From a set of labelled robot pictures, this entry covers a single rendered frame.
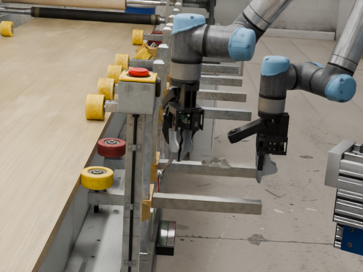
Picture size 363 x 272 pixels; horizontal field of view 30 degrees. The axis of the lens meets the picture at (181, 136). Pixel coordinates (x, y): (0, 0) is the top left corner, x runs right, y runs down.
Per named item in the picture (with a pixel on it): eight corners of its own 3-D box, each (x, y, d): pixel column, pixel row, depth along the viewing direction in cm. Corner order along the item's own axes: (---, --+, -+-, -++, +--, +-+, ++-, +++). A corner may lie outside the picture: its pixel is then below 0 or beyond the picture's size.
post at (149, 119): (145, 271, 174) (154, 89, 160) (144, 278, 170) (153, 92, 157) (132, 270, 174) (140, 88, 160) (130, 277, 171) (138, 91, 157)
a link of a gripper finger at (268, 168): (276, 187, 192) (279, 156, 189) (255, 186, 192) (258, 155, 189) (275, 183, 195) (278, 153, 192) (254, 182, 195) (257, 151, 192)
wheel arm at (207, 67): (237, 72, 289) (239, 64, 288) (238, 74, 286) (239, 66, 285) (121, 65, 290) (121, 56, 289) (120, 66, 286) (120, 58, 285)
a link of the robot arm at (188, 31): (203, 18, 152) (168, 14, 155) (200, 66, 156) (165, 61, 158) (212, 14, 160) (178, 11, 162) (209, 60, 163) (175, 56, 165)
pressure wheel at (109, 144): (126, 174, 200) (127, 137, 196) (122, 184, 192) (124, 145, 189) (99, 172, 200) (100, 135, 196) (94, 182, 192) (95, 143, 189)
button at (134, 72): (149, 76, 133) (149, 68, 132) (147, 81, 129) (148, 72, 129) (129, 75, 133) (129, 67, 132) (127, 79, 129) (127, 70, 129)
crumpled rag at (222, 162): (231, 161, 197) (232, 153, 196) (232, 169, 190) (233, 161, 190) (201, 159, 197) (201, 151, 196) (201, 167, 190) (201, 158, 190)
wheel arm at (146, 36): (230, 45, 361) (231, 38, 360) (230, 46, 357) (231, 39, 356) (137, 38, 361) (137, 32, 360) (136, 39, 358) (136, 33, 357)
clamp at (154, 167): (159, 168, 200) (160, 151, 198) (156, 184, 187) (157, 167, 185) (140, 166, 200) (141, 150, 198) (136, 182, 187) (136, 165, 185)
